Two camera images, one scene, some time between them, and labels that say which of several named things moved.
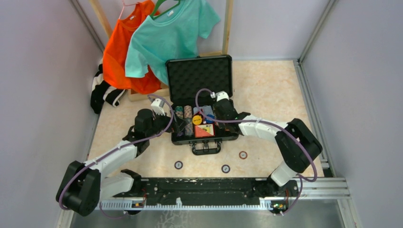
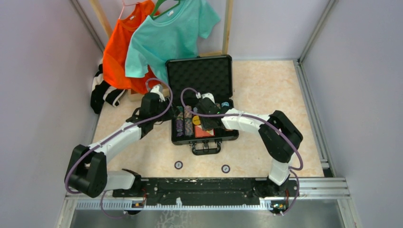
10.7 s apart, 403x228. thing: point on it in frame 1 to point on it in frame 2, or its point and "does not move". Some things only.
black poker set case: (199, 90) does not move
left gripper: (171, 125) to (171, 113)
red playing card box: (204, 130) does not move
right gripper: (221, 125) to (205, 126)
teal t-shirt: (175, 34) does not move
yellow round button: (196, 119) does not move
